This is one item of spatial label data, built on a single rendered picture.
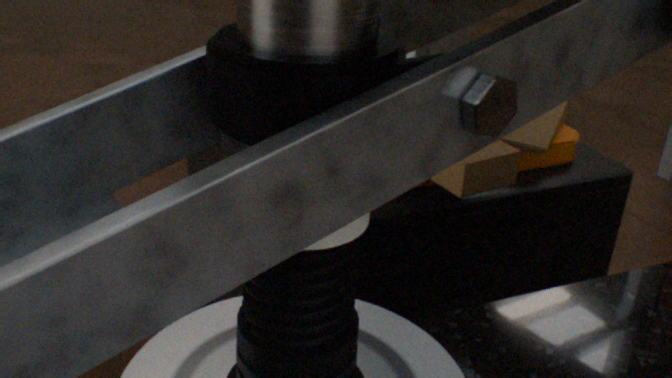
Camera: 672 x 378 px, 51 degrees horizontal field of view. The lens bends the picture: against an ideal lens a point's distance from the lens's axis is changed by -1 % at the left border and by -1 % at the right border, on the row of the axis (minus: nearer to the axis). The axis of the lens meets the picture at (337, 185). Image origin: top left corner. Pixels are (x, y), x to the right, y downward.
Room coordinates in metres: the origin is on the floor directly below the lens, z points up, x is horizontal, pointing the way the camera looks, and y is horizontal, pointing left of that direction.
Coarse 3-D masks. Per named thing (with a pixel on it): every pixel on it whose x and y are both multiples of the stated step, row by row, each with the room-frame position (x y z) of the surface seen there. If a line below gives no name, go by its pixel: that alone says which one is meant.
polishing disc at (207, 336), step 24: (216, 312) 0.39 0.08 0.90; (360, 312) 0.40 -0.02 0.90; (384, 312) 0.41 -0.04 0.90; (168, 336) 0.37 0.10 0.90; (192, 336) 0.37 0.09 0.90; (216, 336) 0.37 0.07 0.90; (360, 336) 0.38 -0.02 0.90; (384, 336) 0.38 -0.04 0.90; (408, 336) 0.38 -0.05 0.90; (144, 360) 0.34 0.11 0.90; (168, 360) 0.34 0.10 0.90; (192, 360) 0.34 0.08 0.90; (216, 360) 0.34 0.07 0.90; (360, 360) 0.35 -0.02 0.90; (384, 360) 0.35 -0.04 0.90; (408, 360) 0.36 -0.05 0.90; (432, 360) 0.36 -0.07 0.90
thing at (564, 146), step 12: (564, 132) 1.09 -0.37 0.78; (576, 132) 1.09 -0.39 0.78; (552, 144) 1.03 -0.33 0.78; (564, 144) 1.04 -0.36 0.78; (576, 144) 1.05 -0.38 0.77; (528, 156) 1.01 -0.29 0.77; (540, 156) 1.02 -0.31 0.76; (552, 156) 1.03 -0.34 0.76; (564, 156) 1.04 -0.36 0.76; (528, 168) 1.01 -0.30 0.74
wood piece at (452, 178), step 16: (496, 144) 0.89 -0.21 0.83; (464, 160) 0.83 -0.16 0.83; (480, 160) 0.84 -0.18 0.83; (496, 160) 0.85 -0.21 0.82; (512, 160) 0.87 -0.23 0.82; (448, 176) 0.84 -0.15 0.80; (464, 176) 0.82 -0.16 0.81; (480, 176) 0.84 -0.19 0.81; (496, 176) 0.85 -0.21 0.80; (512, 176) 0.87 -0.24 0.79; (464, 192) 0.82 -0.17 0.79; (480, 192) 0.84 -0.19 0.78
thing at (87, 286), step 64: (384, 0) 0.41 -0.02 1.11; (448, 0) 0.44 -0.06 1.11; (512, 0) 0.47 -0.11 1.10; (576, 0) 0.34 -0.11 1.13; (640, 0) 0.36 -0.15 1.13; (192, 64) 0.34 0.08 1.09; (448, 64) 0.29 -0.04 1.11; (512, 64) 0.31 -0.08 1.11; (576, 64) 0.34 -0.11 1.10; (64, 128) 0.30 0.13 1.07; (128, 128) 0.32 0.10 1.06; (192, 128) 0.34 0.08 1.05; (320, 128) 0.25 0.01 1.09; (384, 128) 0.27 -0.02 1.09; (448, 128) 0.29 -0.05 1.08; (512, 128) 0.32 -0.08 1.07; (0, 192) 0.28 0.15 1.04; (64, 192) 0.30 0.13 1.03; (192, 192) 0.22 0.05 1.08; (256, 192) 0.24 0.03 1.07; (320, 192) 0.25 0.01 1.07; (384, 192) 0.27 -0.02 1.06; (0, 256) 0.26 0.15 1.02; (64, 256) 0.20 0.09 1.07; (128, 256) 0.21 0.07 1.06; (192, 256) 0.22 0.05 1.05; (256, 256) 0.24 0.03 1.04; (0, 320) 0.18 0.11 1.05; (64, 320) 0.19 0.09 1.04; (128, 320) 0.21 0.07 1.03
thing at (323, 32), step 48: (240, 0) 0.31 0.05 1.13; (288, 0) 0.29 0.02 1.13; (336, 0) 0.29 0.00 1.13; (240, 48) 0.30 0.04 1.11; (288, 48) 0.29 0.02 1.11; (336, 48) 0.29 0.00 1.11; (384, 48) 0.31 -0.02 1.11; (240, 96) 0.28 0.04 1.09; (288, 96) 0.27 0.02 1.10; (336, 96) 0.28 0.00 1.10; (240, 144) 0.29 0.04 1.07
